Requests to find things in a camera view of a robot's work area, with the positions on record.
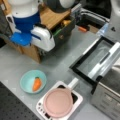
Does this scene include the pink frying pan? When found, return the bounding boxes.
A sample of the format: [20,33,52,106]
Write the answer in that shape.
[43,88,73,118]

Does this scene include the open grey metal drawer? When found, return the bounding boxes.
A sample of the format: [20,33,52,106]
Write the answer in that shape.
[51,20,75,45]

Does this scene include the white induction cooker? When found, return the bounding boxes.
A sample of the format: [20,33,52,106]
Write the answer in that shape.
[36,78,83,120]

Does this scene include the orange carrot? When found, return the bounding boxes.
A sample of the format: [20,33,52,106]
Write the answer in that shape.
[32,77,41,92]

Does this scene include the yellow item in drawer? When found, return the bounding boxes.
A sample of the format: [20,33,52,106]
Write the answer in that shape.
[61,20,71,26]

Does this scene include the wooden drawer cabinet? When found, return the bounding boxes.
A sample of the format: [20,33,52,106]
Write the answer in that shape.
[0,0,72,64]

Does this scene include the small orange object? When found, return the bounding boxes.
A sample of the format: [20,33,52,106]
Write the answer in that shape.
[78,27,87,32]

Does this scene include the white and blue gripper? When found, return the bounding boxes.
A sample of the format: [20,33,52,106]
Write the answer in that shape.
[6,13,55,52]

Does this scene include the green vegetable in drawer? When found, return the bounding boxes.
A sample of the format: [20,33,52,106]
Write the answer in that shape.
[53,29,62,37]

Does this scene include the silver toaster oven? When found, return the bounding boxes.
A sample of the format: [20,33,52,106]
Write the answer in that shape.
[91,64,120,120]

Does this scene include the grey power strip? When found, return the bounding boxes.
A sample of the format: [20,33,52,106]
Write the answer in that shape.
[70,3,84,24]

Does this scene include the light blue bowl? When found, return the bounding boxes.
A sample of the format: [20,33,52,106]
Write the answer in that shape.
[20,70,47,94]

